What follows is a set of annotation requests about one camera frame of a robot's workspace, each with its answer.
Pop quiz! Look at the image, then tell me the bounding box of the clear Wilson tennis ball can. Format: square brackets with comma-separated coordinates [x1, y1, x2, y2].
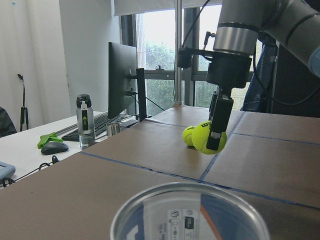
[110, 182, 271, 240]

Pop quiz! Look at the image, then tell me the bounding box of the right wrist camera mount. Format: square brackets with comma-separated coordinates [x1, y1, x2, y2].
[177, 47, 215, 69]

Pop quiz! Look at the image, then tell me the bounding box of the brown paper table cover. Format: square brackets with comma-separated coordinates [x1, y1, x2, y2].
[0, 106, 320, 240]

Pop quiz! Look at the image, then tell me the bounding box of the clear water bottle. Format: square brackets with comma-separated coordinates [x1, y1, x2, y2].
[76, 94, 96, 150]

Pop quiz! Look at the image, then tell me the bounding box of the black computer monitor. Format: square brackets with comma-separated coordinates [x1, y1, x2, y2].
[108, 42, 147, 122]

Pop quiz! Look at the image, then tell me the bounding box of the black keyboard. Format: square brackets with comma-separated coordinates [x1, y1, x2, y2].
[62, 113, 129, 142]

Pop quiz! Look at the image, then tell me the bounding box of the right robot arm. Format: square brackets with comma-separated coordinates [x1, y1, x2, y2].
[206, 0, 320, 151]

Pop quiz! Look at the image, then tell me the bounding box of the far right tennis ball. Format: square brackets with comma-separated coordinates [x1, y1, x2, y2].
[182, 125, 196, 147]

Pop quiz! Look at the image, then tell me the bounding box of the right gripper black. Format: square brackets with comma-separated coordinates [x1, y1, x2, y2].
[206, 52, 252, 151]

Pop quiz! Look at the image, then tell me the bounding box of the dark computer mouse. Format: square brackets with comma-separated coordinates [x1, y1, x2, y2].
[41, 141, 69, 155]

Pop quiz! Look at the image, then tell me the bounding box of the black tripod stand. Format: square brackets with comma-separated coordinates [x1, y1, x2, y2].
[17, 73, 29, 132]

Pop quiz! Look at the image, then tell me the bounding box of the green plastic tool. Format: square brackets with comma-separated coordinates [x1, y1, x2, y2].
[37, 132, 63, 149]

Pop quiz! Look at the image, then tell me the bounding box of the small metal cup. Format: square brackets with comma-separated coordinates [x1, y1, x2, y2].
[106, 122, 121, 138]

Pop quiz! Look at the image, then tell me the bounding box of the tennis ball marked 3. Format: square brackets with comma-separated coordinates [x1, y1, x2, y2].
[190, 120, 228, 155]

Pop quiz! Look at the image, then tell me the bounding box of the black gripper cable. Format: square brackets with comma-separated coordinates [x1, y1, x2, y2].
[179, 0, 320, 106]

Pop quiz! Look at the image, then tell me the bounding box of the aluminium frame post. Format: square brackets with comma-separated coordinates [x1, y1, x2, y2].
[174, 0, 184, 107]

